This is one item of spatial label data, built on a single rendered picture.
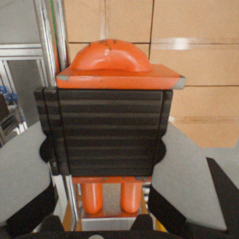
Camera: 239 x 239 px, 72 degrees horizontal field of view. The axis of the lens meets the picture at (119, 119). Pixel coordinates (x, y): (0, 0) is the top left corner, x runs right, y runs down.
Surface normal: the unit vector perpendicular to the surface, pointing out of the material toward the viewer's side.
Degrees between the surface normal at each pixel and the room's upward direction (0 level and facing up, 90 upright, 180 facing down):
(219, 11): 0
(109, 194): 90
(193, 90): 0
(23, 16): 0
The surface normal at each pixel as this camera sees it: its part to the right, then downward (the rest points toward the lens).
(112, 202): 0.02, -0.89
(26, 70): 0.04, 0.46
